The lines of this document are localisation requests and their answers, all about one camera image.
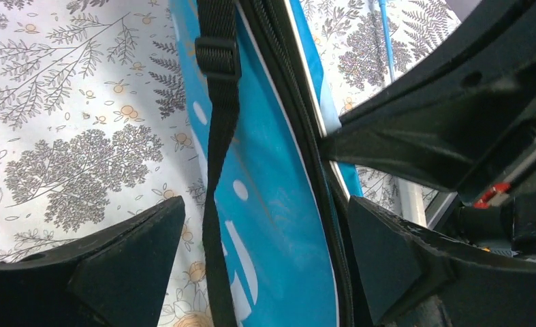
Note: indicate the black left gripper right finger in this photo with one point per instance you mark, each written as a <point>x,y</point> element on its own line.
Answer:
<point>413,276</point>

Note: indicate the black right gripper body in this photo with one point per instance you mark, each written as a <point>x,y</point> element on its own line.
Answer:
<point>495,208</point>

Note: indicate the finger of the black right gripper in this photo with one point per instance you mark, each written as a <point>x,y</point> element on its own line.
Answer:
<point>450,123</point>

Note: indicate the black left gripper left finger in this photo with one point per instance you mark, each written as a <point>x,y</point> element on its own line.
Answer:
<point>115,277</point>

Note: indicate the blue racket cover bag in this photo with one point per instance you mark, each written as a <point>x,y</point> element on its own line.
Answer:
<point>275,235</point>

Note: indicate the floral patterned mat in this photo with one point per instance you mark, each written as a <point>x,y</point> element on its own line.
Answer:
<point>96,127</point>

